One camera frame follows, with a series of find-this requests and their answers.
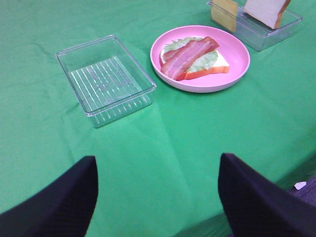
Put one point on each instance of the right clear plastic tray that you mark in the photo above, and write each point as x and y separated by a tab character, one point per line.
259	36

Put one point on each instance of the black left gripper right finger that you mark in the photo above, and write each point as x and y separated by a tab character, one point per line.
256	207

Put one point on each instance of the pink round plate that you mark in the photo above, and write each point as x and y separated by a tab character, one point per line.
233	50

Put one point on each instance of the left clear plastic tray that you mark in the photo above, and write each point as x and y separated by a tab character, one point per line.
107	80

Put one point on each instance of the yellow toy cheese slice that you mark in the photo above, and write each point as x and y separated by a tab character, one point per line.
225	13

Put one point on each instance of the toy bread slice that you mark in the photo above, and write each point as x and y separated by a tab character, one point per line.
269	12
221	66

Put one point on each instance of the toy lettuce leaf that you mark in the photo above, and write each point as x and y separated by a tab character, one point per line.
204	62

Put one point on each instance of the white scrap on floor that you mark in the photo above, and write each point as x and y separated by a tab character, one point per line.
300	185

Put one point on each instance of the toy bacon strip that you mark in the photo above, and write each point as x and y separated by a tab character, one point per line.
170	53
184	58

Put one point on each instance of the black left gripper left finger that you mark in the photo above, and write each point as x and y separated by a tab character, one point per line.
62	209

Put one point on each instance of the clear plastic tray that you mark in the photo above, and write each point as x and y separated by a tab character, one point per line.
107	80
259	36

